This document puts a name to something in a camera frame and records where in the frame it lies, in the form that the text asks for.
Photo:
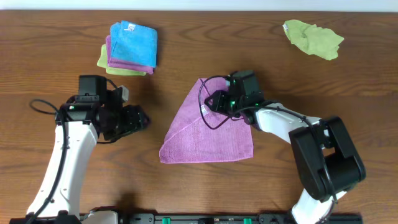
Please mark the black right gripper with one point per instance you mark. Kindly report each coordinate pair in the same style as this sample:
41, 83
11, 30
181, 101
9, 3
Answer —
217, 105

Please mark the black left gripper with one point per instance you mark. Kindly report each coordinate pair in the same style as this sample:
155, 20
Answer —
134, 119

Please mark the purple microfiber cloth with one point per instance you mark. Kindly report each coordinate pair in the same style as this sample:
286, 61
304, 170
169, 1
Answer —
197, 135

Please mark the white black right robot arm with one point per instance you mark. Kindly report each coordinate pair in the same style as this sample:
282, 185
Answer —
327, 161

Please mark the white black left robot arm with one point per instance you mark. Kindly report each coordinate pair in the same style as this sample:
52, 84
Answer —
58, 199

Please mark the light green folded cloth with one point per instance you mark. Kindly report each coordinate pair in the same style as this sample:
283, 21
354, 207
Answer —
103, 63

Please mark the purple folded cloth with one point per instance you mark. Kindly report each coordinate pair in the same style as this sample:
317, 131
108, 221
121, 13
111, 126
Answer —
122, 64

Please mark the blue folded cloth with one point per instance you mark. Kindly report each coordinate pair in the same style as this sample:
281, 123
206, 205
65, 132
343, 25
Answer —
134, 43

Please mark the crumpled green cloth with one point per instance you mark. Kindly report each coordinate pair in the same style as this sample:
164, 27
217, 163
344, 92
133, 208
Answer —
313, 40

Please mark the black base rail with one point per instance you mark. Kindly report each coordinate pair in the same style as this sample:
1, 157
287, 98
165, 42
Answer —
148, 218

